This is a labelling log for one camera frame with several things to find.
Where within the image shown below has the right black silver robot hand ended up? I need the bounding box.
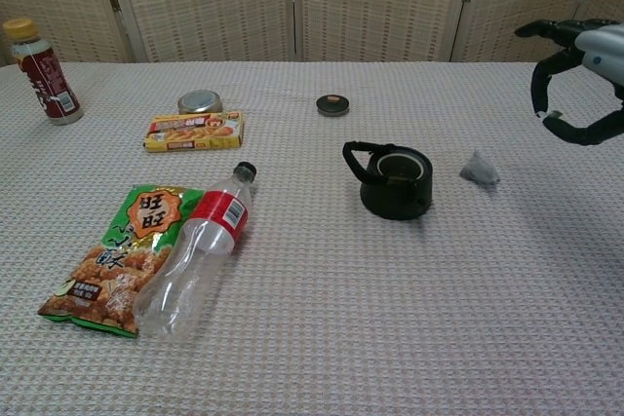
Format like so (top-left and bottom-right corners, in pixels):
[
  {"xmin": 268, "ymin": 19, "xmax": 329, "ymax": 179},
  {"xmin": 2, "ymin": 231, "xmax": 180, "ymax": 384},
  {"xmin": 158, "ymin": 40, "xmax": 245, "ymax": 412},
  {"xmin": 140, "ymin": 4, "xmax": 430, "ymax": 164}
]
[{"xmin": 515, "ymin": 19, "xmax": 624, "ymax": 147}]

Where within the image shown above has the grey pyramid tea bag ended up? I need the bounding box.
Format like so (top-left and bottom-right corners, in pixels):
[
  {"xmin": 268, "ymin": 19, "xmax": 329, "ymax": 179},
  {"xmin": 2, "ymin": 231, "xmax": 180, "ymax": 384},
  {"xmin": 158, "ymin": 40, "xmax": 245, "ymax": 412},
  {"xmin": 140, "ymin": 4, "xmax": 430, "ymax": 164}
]
[{"xmin": 458, "ymin": 148, "xmax": 501, "ymax": 192}]

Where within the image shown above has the black cast iron teapot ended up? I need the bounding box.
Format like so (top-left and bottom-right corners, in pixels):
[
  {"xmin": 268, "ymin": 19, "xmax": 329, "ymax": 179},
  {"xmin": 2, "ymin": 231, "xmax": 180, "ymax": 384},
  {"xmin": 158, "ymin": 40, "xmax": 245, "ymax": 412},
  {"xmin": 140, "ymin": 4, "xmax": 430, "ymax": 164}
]
[{"xmin": 341, "ymin": 140, "xmax": 434, "ymax": 220}]

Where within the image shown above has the black round teapot lid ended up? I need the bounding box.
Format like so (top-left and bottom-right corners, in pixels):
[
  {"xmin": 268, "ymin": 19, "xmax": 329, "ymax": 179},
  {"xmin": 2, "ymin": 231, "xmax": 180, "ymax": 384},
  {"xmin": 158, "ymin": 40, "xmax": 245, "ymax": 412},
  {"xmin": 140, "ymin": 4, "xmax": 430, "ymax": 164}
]
[{"xmin": 315, "ymin": 94, "xmax": 351, "ymax": 118}]

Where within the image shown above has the green snack bag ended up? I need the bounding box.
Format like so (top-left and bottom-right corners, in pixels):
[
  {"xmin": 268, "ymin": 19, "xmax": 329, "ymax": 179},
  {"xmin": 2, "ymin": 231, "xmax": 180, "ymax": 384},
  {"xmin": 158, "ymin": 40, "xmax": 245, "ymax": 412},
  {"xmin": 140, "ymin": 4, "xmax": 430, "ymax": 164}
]
[{"xmin": 37, "ymin": 184, "xmax": 206, "ymax": 339}]

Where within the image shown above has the white waffle tablecloth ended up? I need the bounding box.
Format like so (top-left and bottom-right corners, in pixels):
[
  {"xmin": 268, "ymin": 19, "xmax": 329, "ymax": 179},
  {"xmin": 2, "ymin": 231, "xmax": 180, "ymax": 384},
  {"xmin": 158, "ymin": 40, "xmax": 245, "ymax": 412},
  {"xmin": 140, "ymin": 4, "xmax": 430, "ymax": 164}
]
[{"xmin": 0, "ymin": 60, "xmax": 624, "ymax": 416}]

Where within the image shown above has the woven folding screen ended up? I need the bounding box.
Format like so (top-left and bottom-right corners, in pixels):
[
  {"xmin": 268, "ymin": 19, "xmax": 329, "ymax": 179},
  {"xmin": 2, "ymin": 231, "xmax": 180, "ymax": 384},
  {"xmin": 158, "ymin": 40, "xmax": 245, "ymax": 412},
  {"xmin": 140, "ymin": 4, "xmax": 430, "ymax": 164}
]
[{"xmin": 0, "ymin": 0, "xmax": 624, "ymax": 64}]

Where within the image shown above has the round metal tin can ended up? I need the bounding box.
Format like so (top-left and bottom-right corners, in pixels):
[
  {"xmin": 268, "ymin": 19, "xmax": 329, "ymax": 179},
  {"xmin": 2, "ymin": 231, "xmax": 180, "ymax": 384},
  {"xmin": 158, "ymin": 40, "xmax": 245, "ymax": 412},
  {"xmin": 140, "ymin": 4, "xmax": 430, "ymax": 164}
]
[{"xmin": 176, "ymin": 90, "xmax": 225, "ymax": 115}]

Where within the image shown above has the yellow food box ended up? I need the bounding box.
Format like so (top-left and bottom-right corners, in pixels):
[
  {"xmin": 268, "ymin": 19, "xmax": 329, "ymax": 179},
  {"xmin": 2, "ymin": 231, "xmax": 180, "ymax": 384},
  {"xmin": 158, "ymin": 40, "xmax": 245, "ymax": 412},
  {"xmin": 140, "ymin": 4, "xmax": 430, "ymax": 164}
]
[{"xmin": 144, "ymin": 110, "xmax": 245, "ymax": 154}]

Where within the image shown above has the clear plastic bottle red label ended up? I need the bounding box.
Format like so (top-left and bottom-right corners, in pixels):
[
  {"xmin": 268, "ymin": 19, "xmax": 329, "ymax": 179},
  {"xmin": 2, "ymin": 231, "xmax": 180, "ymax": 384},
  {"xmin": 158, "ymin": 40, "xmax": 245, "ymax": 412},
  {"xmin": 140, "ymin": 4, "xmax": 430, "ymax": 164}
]
[{"xmin": 132, "ymin": 161, "xmax": 258, "ymax": 341}]

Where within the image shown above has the sauce bottle with yellow cap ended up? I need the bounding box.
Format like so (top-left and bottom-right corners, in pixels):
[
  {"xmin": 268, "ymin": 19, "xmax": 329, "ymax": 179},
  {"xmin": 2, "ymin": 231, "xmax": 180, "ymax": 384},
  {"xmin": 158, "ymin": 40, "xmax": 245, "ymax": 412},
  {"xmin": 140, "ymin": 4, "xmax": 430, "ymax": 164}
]
[{"xmin": 2, "ymin": 18, "xmax": 85, "ymax": 126}]

